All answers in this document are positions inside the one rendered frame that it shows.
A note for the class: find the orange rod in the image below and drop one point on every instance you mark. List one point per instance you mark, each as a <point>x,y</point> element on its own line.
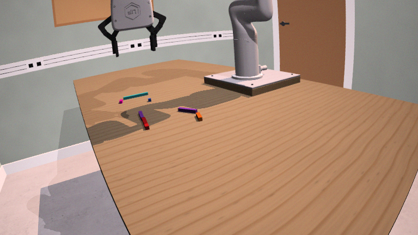
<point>199,117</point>

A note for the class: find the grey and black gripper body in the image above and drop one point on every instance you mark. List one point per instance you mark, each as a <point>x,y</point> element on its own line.
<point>131,14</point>

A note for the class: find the purple rod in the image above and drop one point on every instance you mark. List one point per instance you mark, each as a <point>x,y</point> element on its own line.
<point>141,115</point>
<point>187,110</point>

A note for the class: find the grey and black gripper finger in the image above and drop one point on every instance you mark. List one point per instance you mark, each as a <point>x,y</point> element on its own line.
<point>154,30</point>
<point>112,37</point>

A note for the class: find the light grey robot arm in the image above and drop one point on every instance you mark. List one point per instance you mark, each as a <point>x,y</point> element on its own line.
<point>242,14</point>

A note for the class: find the red rod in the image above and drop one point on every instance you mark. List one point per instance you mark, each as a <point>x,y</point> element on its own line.
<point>145,123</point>

